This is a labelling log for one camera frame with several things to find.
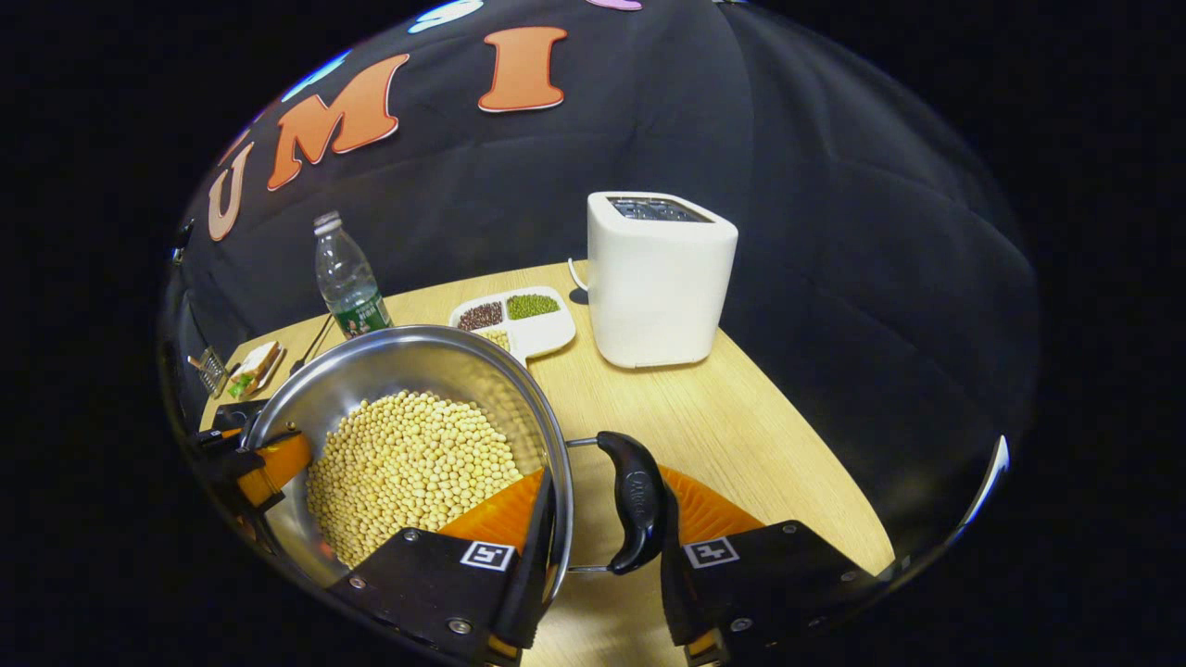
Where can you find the sandwich with greens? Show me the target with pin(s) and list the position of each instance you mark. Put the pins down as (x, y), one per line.
(253, 369)

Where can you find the white toaster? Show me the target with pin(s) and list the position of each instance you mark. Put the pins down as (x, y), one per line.
(658, 296)

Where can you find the small wooden tray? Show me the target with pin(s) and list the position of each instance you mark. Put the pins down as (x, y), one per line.
(276, 375)

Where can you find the white divided dish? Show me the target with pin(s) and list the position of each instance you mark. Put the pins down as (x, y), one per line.
(547, 335)

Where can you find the dark red bean pile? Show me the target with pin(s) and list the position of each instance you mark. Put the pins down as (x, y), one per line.
(480, 317)

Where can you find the small soybean pile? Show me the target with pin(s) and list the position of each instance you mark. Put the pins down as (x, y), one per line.
(498, 340)

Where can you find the clear plastic water bottle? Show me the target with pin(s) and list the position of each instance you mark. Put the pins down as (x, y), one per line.
(352, 287)

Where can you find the green mung bean pile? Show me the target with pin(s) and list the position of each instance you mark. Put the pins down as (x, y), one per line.
(533, 307)

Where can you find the large soybean pile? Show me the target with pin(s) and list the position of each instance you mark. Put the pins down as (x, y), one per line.
(408, 463)

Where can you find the black induction cooktop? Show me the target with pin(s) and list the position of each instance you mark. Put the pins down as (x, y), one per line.
(236, 412)

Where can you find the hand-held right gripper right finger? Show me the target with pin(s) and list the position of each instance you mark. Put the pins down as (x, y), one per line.
(672, 593)

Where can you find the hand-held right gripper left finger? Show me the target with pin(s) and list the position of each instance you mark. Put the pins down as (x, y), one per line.
(533, 574)

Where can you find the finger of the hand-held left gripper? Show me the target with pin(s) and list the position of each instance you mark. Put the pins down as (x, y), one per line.
(269, 468)
(232, 439)

